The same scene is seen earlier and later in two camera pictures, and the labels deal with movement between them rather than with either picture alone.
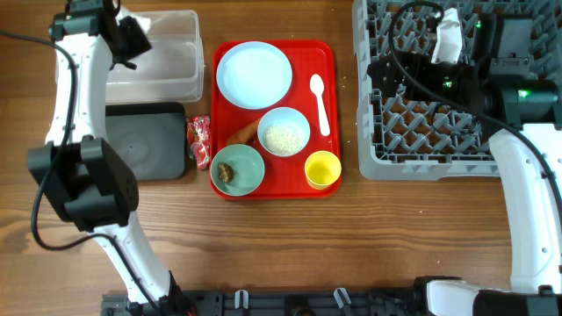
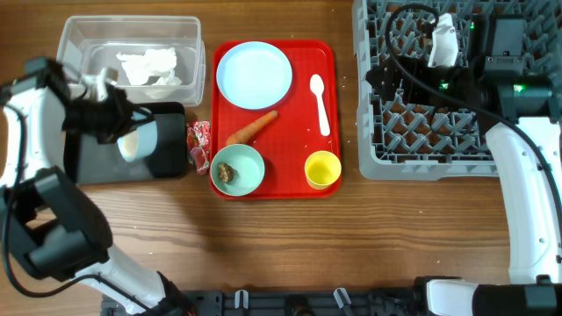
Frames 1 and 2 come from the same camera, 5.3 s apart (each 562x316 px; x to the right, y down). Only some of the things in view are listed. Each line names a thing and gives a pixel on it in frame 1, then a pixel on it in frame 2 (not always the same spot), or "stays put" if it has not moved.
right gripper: x=391 y=76 stays put
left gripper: x=140 y=40 -> x=126 y=106
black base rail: x=270 y=302 stays put
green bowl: x=248 y=169 stays put
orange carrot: x=246 y=134 stays put
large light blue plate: x=254 y=75 stays put
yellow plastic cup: x=322 y=168 stays put
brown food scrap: x=226 y=172 stays put
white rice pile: x=283 y=140 -> x=128 y=144
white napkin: x=144 y=22 -> x=157 y=64
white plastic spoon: x=317 y=85 stays put
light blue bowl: x=284 y=132 -> x=140 y=142
